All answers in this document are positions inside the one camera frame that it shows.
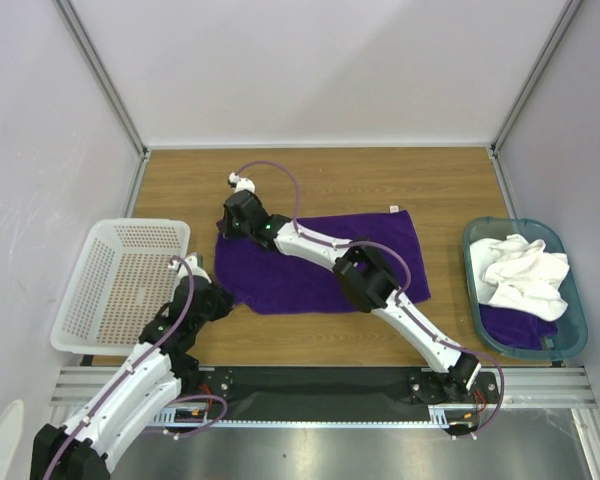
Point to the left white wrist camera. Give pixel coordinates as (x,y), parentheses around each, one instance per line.
(192,263)

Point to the white perforated plastic basket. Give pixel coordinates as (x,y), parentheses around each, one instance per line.
(121,278)

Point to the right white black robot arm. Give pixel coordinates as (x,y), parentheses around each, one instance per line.
(365,277)

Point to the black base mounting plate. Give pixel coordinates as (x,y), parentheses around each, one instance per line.
(338,394)

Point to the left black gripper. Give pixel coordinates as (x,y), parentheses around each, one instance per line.
(225,301)

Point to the white towel in tub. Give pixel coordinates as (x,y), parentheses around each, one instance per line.
(519,275)

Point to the left aluminium corner post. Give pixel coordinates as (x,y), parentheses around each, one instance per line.
(87,48)

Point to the teal translucent plastic tub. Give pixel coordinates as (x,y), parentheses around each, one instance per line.
(572,329)

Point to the aluminium corner post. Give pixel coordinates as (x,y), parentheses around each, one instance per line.
(87,48)
(561,27)

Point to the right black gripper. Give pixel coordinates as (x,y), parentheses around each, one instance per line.
(230,223)

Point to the purple towel in tub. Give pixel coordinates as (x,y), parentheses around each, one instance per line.
(515,328)

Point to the right aluminium corner post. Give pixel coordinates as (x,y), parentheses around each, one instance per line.
(561,27)

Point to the aluminium frame rail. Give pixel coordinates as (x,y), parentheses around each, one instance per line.
(524,387)

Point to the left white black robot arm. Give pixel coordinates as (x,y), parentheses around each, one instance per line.
(158,372)

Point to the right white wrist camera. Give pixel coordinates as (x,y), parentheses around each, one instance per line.
(239,183)

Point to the purple towel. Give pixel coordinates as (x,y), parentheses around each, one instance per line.
(515,328)
(270,283)

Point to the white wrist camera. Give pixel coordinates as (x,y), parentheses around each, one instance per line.
(192,263)
(239,183)

